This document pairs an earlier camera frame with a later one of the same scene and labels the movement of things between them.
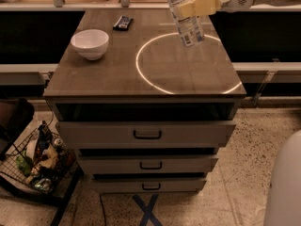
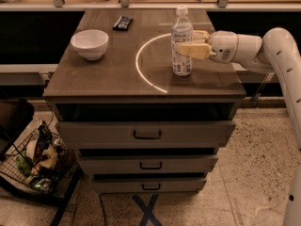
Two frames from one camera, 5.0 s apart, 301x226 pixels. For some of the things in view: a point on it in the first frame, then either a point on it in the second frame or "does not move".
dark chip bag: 45,137 does not move
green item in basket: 24,164 does not move
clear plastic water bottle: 188,27 -> 182,35
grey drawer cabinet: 149,116 does not move
